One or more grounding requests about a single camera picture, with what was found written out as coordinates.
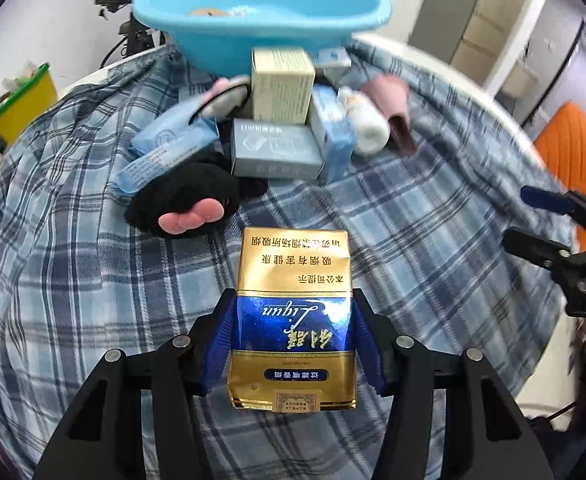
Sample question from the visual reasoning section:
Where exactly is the white and blue flat box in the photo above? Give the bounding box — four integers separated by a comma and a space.
313, 47, 352, 69

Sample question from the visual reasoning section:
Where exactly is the blue plaid cloth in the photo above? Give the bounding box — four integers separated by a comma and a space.
0, 35, 581, 480

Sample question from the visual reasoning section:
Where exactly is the light blue and white box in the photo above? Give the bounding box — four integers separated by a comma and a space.
310, 85, 356, 184

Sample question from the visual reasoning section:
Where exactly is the light blue plastic basin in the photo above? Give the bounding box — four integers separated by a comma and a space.
133, 0, 393, 76

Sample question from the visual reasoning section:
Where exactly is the pink and grey cloth item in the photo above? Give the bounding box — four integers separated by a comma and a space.
193, 76, 251, 121

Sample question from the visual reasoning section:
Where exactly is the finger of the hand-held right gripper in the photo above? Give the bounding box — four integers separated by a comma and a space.
503, 227, 581, 286
520, 186, 586, 241

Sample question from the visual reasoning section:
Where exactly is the tall cream box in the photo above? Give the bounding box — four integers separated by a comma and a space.
251, 47, 316, 123

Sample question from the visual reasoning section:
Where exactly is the gold and grey refrigerator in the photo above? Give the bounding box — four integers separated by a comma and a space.
408, 0, 534, 68

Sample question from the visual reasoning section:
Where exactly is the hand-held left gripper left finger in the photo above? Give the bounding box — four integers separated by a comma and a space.
33, 287, 236, 480

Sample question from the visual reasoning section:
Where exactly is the black fuzzy glove pink paw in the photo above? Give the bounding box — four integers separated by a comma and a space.
125, 160, 269, 237

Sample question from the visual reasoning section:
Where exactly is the yellow bin green rim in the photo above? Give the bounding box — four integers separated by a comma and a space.
0, 62, 58, 146

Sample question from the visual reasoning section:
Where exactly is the white lotion bottle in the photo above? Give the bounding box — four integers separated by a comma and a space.
338, 87, 391, 155

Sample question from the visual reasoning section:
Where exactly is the gold and blue cigarette pack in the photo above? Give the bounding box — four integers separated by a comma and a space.
228, 227, 359, 411

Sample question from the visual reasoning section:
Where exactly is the light blue tissue packet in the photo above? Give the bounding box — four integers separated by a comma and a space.
130, 101, 220, 160
117, 147, 199, 196

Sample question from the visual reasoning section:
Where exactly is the pink wallet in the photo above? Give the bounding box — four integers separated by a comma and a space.
360, 74, 417, 156

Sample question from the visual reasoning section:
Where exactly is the grey blue box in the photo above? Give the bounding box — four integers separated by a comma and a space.
231, 119, 324, 180

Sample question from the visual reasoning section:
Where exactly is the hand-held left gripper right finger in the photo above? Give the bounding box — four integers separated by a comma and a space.
353, 287, 556, 480

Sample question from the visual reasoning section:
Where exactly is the orange quilted chair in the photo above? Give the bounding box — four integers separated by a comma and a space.
533, 101, 586, 256

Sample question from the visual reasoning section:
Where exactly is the pile of small packets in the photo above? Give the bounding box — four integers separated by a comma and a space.
0, 62, 48, 93

